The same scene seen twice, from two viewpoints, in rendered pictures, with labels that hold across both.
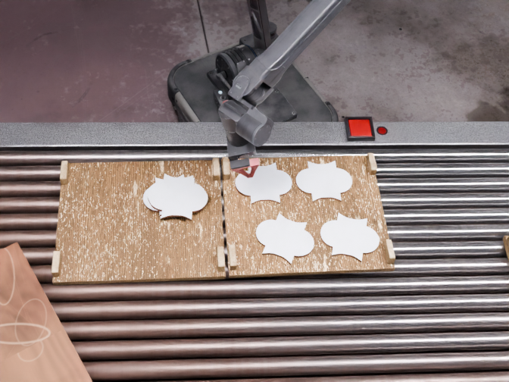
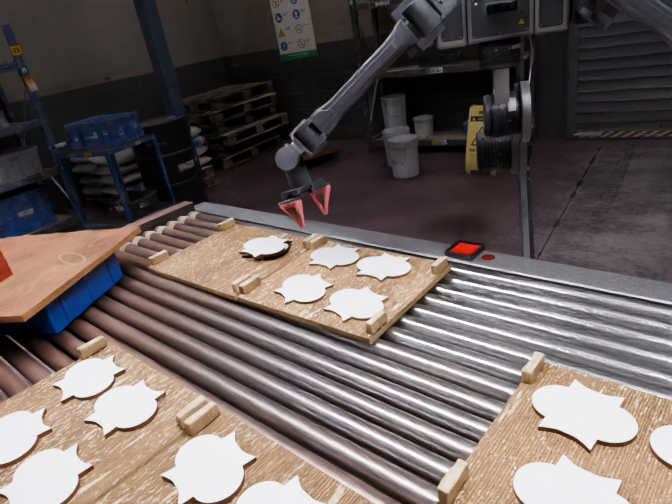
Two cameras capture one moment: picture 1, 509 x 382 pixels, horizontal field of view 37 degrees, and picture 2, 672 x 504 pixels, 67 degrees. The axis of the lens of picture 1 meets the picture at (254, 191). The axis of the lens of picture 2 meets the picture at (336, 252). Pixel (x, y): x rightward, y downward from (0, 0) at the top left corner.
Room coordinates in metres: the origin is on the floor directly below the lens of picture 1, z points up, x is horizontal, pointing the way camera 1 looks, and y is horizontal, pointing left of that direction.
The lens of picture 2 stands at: (0.39, -1.02, 1.52)
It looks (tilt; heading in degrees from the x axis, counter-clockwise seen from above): 25 degrees down; 53
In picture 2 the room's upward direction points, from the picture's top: 10 degrees counter-clockwise
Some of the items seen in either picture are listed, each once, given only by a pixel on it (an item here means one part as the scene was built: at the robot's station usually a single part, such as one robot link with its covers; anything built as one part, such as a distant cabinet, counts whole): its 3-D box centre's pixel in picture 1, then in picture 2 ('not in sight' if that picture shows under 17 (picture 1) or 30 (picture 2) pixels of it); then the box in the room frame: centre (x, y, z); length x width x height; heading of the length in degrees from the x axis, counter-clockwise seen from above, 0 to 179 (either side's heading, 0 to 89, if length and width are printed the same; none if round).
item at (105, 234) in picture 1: (141, 218); (235, 256); (1.00, 0.28, 0.93); 0.41 x 0.35 x 0.02; 99
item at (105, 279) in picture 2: not in sight; (41, 289); (0.52, 0.51, 0.97); 0.31 x 0.31 x 0.10; 38
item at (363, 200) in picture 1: (304, 213); (343, 282); (1.07, -0.13, 0.93); 0.41 x 0.35 x 0.02; 100
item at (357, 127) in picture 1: (359, 129); (464, 250); (1.37, -0.28, 0.92); 0.06 x 0.06 x 0.01; 8
